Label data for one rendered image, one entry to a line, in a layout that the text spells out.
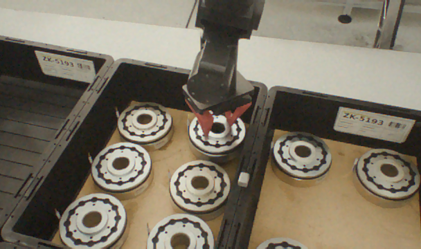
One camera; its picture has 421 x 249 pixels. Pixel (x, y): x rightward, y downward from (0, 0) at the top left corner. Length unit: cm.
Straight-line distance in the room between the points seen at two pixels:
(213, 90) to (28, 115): 47
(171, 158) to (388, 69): 70
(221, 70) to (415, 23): 234
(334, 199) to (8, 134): 62
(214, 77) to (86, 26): 86
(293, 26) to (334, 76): 143
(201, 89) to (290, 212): 28
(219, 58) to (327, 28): 209
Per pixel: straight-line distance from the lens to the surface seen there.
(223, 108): 68
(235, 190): 63
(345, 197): 78
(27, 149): 88
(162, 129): 81
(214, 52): 57
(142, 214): 74
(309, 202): 76
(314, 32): 258
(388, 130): 83
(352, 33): 262
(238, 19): 58
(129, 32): 132
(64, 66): 93
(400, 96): 119
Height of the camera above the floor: 146
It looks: 48 degrees down
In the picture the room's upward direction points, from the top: straight up
